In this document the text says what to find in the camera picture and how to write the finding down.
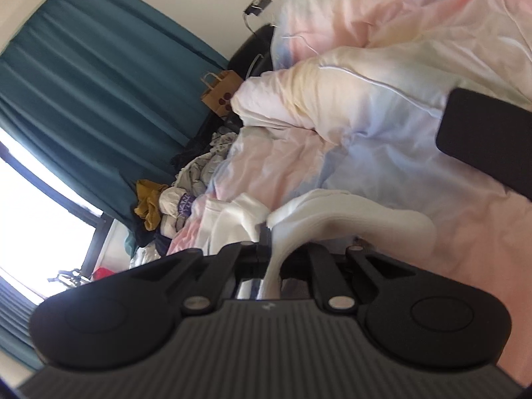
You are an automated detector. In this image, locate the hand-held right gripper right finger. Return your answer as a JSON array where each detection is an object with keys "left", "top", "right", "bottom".
[{"left": 305, "top": 243, "right": 418, "bottom": 312}]

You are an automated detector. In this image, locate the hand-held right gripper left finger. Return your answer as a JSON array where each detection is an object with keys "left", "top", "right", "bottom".
[{"left": 132, "top": 225, "right": 274, "bottom": 313}]

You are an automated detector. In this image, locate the cream white sweatshirt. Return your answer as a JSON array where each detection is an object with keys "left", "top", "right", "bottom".
[{"left": 203, "top": 189, "right": 437, "bottom": 301}]

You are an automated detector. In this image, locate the pile of white clothes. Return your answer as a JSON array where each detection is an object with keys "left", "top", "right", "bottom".
[{"left": 160, "top": 131, "right": 238, "bottom": 238}]

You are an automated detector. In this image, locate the dark navy garment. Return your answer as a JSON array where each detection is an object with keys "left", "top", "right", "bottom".
[{"left": 134, "top": 228, "right": 177, "bottom": 260}]

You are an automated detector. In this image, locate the mustard yellow garment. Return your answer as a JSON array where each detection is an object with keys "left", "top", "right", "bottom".
[{"left": 135, "top": 180, "right": 168, "bottom": 232}]

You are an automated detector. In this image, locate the pastel pink blue duvet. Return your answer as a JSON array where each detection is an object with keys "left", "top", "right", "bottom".
[{"left": 166, "top": 0, "right": 532, "bottom": 383}]

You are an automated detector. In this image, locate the brown paper bag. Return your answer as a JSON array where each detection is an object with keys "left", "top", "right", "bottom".
[{"left": 200, "top": 70, "right": 244, "bottom": 115}]

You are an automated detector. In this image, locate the black sofa chair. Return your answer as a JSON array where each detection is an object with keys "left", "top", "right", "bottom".
[{"left": 228, "top": 24, "right": 276, "bottom": 80}]

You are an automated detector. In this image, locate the teal curtain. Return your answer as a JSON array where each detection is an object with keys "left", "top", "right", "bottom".
[
  {"left": 0, "top": 0, "right": 230, "bottom": 226},
  {"left": 0, "top": 278, "right": 47, "bottom": 371}
]

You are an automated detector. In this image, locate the window with dark frame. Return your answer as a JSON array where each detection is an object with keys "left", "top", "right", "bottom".
[{"left": 0, "top": 129, "right": 105, "bottom": 300}]

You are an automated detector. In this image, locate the black charger cable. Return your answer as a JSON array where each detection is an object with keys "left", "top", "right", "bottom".
[{"left": 243, "top": 8, "right": 262, "bottom": 36}]

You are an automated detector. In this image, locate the wall socket with charger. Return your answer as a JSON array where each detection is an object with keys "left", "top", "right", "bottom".
[{"left": 243, "top": 0, "right": 273, "bottom": 20}]

